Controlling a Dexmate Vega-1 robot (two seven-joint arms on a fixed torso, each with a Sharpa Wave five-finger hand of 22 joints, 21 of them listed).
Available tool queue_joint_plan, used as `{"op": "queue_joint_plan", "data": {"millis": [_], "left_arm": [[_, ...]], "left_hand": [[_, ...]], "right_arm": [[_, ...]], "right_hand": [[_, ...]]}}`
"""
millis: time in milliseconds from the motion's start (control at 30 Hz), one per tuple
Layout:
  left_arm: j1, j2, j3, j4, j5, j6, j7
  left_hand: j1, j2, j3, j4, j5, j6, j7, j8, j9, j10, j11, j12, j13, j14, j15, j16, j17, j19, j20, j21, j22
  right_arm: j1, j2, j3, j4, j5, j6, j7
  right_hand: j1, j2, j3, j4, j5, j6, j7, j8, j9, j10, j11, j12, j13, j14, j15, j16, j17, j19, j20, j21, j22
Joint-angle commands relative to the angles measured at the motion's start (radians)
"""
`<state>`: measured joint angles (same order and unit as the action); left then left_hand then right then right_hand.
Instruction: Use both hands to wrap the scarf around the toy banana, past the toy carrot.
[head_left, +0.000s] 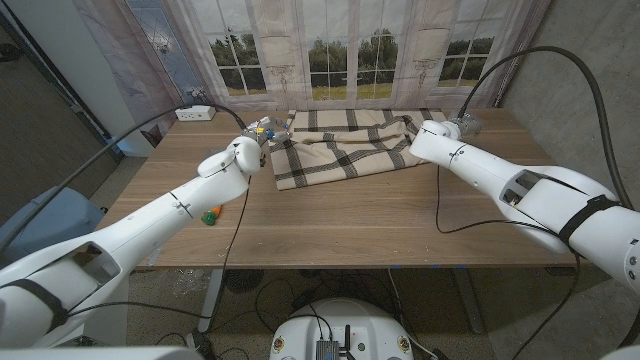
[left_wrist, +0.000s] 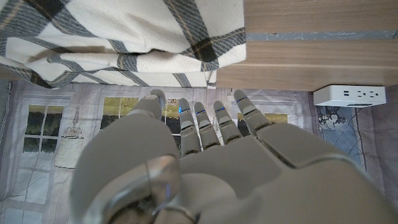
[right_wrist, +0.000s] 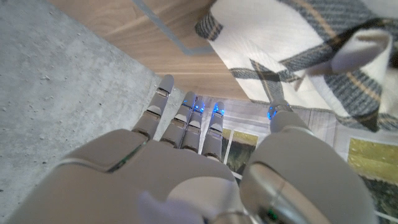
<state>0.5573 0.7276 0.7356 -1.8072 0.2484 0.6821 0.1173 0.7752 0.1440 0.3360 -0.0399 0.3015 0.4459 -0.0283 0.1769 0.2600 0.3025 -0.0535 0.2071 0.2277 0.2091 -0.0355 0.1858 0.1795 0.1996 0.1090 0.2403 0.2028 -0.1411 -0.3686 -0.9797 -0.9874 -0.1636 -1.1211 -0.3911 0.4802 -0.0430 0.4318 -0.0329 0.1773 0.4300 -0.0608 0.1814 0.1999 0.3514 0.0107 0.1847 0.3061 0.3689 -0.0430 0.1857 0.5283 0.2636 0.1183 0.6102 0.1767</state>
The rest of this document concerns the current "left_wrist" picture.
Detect cream plaid scarf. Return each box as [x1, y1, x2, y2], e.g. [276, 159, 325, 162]
[0, 0, 247, 90]

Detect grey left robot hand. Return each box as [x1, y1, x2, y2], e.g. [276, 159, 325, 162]
[70, 89, 398, 224]

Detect white power strip box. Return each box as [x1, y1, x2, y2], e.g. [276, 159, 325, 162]
[313, 85, 387, 108]

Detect printed window backdrop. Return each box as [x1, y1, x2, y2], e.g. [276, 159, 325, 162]
[0, 79, 398, 224]

